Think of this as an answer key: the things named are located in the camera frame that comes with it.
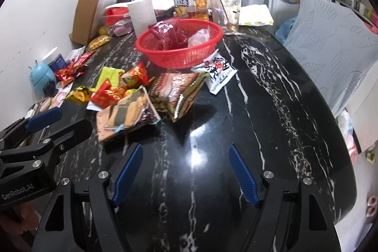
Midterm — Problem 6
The red packet gold lettering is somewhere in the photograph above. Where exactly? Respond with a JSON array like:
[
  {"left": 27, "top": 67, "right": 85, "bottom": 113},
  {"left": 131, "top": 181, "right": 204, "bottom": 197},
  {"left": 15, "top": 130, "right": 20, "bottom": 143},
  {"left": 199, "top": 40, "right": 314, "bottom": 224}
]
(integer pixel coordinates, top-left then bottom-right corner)
[{"left": 90, "top": 81, "right": 141, "bottom": 109}]

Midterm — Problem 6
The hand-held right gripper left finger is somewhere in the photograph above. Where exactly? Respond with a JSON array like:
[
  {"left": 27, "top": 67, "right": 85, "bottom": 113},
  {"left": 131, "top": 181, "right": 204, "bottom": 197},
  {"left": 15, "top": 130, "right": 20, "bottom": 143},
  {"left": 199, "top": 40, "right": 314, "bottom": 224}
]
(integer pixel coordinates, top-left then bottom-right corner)
[{"left": 31, "top": 143, "right": 145, "bottom": 252}]

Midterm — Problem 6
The white plastic bag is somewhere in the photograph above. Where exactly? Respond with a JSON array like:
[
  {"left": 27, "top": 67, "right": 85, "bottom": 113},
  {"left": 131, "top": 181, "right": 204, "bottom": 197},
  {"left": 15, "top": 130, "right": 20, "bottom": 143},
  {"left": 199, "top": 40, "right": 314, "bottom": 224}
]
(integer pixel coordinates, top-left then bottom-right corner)
[{"left": 337, "top": 109, "right": 362, "bottom": 164}]

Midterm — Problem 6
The clear drinking glass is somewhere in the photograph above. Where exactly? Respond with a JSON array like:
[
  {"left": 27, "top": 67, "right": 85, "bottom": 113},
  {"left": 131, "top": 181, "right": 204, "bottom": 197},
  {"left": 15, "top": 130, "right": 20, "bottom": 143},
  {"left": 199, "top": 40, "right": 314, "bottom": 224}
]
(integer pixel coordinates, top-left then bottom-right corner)
[{"left": 210, "top": 0, "right": 241, "bottom": 33}]

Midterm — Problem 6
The red gold cartoon snack packet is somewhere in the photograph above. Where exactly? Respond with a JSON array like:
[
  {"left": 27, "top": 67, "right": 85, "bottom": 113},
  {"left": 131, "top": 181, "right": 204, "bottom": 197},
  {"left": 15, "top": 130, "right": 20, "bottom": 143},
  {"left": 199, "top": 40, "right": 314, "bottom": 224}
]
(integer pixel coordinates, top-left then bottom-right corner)
[{"left": 121, "top": 61, "right": 151, "bottom": 90}]

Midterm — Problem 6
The yellow white bag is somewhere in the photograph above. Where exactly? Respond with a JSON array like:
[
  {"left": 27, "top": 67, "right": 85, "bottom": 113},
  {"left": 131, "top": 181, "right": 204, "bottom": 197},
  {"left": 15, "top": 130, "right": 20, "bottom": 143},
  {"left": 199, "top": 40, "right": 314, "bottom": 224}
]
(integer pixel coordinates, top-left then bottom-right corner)
[{"left": 239, "top": 4, "right": 275, "bottom": 26}]

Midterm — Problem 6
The dark red packet in basket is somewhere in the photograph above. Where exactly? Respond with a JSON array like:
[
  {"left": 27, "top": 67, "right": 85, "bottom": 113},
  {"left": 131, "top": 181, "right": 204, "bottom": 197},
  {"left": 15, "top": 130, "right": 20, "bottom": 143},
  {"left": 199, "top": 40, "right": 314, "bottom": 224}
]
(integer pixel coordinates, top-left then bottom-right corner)
[{"left": 148, "top": 19, "right": 185, "bottom": 49}]

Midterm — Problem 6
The cardboard box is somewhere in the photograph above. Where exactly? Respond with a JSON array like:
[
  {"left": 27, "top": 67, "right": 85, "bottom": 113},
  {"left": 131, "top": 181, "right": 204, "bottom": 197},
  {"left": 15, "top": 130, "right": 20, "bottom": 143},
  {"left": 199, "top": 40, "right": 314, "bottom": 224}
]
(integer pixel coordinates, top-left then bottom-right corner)
[{"left": 69, "top": 0, "right": 130, "bottom": 46}]

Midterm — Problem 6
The yellow black snack packet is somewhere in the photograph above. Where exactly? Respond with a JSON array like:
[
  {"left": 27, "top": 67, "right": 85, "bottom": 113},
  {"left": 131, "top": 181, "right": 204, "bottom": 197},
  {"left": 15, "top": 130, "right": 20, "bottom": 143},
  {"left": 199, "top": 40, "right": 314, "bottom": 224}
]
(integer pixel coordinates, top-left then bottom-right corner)
[{"left": 64, "top": 86, "right": 97, "bottom": 104}]

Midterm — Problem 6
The clear plastic packet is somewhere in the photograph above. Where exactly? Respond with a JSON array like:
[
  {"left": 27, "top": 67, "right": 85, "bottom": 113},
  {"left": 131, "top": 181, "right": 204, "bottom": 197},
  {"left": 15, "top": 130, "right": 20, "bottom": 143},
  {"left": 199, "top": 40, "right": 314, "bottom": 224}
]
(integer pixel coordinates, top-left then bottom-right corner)
[{"left": 187, "top": 28, "right": 214, "bottom": 47}]

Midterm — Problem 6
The blue cloth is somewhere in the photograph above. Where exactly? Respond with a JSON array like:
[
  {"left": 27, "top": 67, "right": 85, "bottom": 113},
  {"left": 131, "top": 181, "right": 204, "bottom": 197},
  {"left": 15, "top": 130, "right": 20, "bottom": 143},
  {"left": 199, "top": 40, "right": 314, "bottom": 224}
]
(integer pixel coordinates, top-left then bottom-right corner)
[{"left": 275, "top": 17, "right": 297, "bottom": 43}]

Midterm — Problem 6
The blue round gadget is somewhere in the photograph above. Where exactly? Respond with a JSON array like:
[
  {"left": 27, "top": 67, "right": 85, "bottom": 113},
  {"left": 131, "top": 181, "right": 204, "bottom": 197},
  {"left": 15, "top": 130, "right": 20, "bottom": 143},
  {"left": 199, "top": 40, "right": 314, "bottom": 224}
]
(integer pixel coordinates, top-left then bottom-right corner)
[{"left": 28, "top": 60, "right": 57, "bottom": 97}]

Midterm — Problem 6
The white pink snack packet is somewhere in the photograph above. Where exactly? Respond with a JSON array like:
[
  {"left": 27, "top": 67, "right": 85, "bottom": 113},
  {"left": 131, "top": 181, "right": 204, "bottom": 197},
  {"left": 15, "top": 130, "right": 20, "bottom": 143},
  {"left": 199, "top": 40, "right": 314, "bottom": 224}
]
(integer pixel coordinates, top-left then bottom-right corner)
[{"left": 50, "top": 90, "right": 68, "bottom": 108}]

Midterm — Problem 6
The brown snack bag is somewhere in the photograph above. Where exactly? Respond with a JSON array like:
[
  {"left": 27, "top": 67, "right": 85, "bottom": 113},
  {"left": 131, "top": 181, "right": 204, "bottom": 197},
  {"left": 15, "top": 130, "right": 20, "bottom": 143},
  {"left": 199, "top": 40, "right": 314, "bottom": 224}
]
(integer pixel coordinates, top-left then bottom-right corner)
[{"left": 149, "top": 70, "right": 207, "bottom": 123}]

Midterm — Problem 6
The red gold candy packet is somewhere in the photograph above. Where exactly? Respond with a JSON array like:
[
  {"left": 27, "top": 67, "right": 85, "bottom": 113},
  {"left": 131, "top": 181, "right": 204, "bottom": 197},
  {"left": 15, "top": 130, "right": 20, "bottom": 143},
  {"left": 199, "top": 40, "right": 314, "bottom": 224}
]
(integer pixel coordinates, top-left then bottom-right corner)
[{"left": 55, "top": 67, "right": 87, "bottom": 88}]

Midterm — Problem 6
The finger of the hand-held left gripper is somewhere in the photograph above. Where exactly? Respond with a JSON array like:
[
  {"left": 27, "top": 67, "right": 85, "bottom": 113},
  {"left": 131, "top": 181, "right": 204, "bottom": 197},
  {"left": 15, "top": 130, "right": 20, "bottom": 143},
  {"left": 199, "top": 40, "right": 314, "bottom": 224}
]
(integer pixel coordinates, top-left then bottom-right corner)
[
  {"left": 0, "top": 119, "right": 94, "bottom": 170},
  {"left": 0, "top": 107, "right": 63, "bottom": 149}
]

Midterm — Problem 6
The white jar blue label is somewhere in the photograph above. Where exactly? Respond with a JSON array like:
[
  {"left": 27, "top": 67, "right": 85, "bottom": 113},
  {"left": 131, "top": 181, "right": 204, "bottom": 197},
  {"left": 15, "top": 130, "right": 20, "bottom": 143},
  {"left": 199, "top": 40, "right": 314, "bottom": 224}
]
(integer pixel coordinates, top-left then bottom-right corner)
[{"left": 41, "top": 47, "right": 69, "bottom": 72}]

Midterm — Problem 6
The yellow-green packet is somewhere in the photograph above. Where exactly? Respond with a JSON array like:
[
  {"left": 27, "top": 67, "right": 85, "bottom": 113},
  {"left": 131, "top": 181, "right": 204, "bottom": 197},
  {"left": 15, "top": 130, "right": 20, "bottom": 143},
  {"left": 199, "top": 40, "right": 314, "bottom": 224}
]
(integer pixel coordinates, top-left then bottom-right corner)
[{"left": 95, "top": 66, "right": 126, "bottom": 91}]

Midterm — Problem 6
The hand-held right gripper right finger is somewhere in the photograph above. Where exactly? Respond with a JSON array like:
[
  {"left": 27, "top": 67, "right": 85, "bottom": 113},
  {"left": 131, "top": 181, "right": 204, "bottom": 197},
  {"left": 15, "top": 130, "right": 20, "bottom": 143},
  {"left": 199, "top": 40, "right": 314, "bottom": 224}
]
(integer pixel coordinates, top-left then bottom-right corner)
[{"left": 229, "top": 144, "right": 340, "bottom": 252}]

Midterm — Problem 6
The red plastic basket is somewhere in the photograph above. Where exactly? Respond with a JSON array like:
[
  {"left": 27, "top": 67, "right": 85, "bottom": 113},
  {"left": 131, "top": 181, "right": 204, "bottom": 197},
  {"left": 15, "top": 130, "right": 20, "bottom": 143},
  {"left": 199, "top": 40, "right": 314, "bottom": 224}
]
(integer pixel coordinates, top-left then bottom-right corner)
[{"left": 136, "top": 19, "right": 224, "bottom": 69}]

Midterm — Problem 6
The white snack packet red print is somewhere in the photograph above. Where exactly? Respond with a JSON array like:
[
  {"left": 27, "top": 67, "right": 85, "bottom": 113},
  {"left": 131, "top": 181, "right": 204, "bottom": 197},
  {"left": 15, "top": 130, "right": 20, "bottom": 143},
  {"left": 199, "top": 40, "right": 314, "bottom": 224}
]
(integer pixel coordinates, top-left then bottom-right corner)
[{"left": 191, "top": 49, "right": 238, "bottom": 94}]

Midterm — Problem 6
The sandwich cracker snack packet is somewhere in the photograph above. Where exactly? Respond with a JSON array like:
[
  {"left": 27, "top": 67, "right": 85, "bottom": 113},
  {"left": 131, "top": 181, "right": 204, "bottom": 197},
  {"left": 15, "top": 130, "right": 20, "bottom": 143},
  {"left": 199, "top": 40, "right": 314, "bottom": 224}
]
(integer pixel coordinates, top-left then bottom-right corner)
[{"left": 96, "top": 87, "right": 162, "bottom": 143}]

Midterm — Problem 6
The person's left hand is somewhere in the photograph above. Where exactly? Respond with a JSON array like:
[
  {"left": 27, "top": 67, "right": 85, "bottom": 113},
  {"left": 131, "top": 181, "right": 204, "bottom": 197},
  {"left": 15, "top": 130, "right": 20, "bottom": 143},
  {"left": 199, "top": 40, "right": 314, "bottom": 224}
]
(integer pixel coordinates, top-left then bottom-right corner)
[{"left": 0, "top": 202, "right": 39, "bottom": 241}]

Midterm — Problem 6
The red plastic container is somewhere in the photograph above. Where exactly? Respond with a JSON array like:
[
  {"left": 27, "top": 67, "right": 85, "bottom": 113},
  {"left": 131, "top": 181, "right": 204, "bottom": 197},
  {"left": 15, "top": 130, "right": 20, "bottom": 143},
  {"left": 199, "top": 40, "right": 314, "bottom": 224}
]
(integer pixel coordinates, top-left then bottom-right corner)
[{"left": 105, "top": 3, "right": 131, "bottom": 26}]

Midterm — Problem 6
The red stick snack packet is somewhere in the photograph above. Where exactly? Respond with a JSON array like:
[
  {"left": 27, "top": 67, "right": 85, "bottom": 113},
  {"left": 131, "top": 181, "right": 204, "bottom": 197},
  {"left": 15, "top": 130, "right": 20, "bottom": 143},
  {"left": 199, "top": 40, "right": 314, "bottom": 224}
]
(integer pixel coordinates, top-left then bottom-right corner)
[{"left": 69, "top": 51, "right": 95, "bottom": 71}]

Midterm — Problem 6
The chair with pale blue cover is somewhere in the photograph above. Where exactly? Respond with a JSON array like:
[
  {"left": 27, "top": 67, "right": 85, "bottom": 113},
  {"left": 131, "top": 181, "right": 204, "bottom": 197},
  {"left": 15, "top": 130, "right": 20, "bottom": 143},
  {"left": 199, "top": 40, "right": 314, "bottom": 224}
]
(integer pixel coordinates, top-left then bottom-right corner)
[{"left": 283, "top": 0, "right": 378, "bottom": 118}]

